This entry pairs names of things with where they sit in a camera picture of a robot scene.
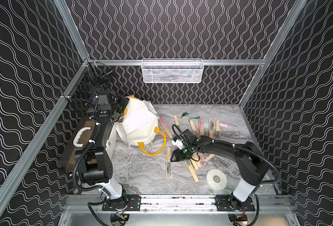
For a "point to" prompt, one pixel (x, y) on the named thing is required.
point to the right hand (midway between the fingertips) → (174, 159)
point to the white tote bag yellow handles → (138, 124)
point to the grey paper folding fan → (211, 128)
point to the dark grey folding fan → (169, 173)
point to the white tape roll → (223, 182)
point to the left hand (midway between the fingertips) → (127, 94)
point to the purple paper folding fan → (210, 157)
